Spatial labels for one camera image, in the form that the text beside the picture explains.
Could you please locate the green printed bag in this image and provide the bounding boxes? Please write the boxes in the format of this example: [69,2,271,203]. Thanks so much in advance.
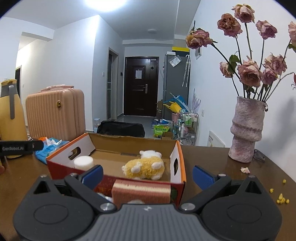
[153,124,171,139]

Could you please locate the yellow thermos jug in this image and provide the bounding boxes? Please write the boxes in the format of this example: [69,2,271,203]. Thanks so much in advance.
[0,79,29,159]

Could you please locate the bunch of dried roses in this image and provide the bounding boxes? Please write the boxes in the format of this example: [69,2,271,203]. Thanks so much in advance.
[186,3,296,102]

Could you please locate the metal trolley rack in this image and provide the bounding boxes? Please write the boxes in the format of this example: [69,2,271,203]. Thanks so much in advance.
[173,112,199,146]

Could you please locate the yellow white plush toy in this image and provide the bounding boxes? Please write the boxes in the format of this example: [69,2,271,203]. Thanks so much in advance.
[122,150,165,181]

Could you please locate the white flat board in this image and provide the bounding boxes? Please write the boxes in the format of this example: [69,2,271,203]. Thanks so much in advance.
[206,130,226,147]

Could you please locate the dark eyeglasses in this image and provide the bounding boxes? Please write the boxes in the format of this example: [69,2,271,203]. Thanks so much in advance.
[253,149,266,163]

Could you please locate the purple wall decal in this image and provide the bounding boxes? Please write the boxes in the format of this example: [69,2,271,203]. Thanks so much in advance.
[191,89,201,113]

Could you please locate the scattered yellow flower bits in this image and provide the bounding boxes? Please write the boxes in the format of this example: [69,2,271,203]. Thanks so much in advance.
[269,178,290,205]

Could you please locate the orange white cardboard box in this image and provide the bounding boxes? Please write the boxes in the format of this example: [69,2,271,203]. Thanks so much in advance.
[46,133,187,208]

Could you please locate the grey refrigerator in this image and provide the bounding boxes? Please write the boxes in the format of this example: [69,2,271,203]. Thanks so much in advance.
[162,54,190,116]

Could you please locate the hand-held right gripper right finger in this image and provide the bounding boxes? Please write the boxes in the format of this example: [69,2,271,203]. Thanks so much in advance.
[178,165,263,214]

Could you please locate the blue floor packages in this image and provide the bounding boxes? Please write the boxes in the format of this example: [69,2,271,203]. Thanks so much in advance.
[151,119,173,127]

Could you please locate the black floor bag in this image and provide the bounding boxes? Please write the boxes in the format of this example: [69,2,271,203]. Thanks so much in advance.
[97,121,145,139]

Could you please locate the dark brown entrance door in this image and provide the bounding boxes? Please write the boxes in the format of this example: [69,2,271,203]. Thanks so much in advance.
[124,56,159,117]

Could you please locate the blue plastic bag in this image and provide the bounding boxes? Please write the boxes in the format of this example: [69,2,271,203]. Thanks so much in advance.
[35,137,70,164]

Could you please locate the brown striped sponge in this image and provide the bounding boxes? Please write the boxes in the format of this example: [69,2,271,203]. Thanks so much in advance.
[112,179,171,209]

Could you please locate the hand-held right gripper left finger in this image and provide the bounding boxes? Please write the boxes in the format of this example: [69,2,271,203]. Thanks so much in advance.
[32,165,117,214]

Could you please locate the white paper box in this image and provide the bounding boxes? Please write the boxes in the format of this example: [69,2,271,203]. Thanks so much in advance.
[73,156,94,172]

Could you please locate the pink textured vase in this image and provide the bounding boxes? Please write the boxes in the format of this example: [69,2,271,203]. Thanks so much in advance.
[228,96,269,163]

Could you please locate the pink ribbed suitcase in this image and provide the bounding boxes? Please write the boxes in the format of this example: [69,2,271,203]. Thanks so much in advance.
[25,85,85,142]

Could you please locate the grey framed interior door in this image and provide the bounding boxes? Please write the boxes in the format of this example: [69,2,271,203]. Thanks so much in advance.
[107,47,119,121]

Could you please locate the clear plastic pouch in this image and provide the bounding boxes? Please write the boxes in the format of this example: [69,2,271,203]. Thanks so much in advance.
[169,56,182,67]

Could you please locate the blue and yellow bag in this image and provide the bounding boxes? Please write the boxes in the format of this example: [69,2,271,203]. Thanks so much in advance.
[163,94,190,114]

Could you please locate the yellow black box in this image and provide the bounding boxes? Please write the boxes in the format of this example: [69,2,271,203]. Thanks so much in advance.
[172,46,189,55]

